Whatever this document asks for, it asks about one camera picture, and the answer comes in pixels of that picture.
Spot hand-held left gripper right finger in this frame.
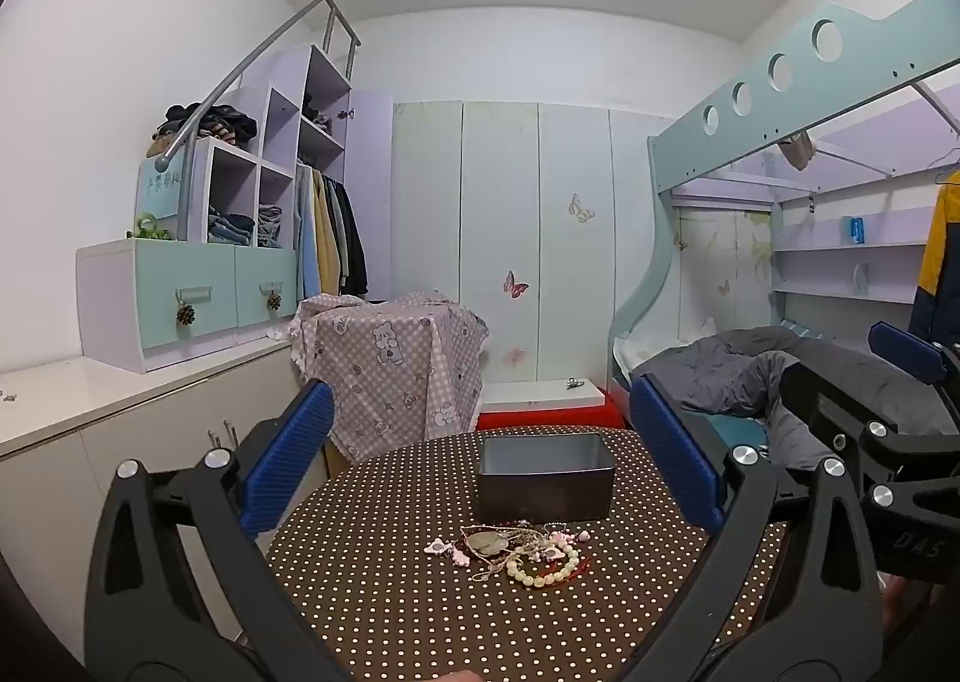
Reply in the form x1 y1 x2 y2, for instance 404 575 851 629
628 376 886 682

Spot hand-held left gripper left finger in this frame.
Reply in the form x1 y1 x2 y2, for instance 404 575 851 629
84 380 353 682

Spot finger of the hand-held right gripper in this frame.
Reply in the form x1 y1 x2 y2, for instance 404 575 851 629
780 356 960 525
868 322 960 390

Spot black metal box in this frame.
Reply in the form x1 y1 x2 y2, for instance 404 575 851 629
476 433 616 524

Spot pink bead bracelet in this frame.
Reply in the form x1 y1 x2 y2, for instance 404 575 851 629
546 528 593 557

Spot dark red bead bracelet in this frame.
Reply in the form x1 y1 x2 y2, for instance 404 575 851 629
538 553 595 579

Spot beige cord necklace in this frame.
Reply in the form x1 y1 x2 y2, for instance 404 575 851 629
457 521 572 582

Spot cream bead bracelet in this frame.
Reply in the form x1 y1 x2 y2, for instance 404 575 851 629
506 547 582 585

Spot teal bedsheet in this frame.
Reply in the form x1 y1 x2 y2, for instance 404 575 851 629
705 412 770 450

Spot grey duvet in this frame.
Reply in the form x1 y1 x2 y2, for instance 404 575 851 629
630 326 960 473

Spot white pillow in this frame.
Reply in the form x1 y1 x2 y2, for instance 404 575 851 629
613 333 713 383

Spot yellow and navy jacket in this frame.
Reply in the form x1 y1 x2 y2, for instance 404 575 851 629
907 168 960 353

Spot lilac bed shelves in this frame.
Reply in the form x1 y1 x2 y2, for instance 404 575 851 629
769 89 960 323

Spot pink bear-print cloth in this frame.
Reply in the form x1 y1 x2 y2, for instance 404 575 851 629
289 290 490 464

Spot white board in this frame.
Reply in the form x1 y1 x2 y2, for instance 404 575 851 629
480 378 607 413

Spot white low cabinet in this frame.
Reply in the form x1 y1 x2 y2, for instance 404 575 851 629
0 337 331 653

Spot round polka-dot table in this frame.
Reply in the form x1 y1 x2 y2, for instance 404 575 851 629
266 427 796 682

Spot teal drawer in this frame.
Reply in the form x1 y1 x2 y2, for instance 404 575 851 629
136 254 237 353
235 247 299 331

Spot tan hanging coat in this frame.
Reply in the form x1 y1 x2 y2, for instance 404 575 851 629
311 170 340 297

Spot dark hanging clothes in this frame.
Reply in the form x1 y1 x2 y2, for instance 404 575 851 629
330 176 370 297

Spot beige hanging bag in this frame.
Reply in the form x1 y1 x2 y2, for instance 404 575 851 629
780 131 817 171

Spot teal drawer cabinet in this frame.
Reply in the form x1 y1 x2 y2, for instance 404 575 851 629
75 238 301 374

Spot white wardrobe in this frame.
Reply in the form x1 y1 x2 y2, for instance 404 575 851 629
390 98 676 387

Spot pile of dark clothes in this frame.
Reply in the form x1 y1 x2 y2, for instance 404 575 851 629
146 103 258 158

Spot lilac stair shelf unit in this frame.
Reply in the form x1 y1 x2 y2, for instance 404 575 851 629
135 44 395 301

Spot grey metal handrail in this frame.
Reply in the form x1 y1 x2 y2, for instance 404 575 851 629
154 0 362 173

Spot teal bunk bed frame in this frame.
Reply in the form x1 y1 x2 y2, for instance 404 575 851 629
607 0 960 398

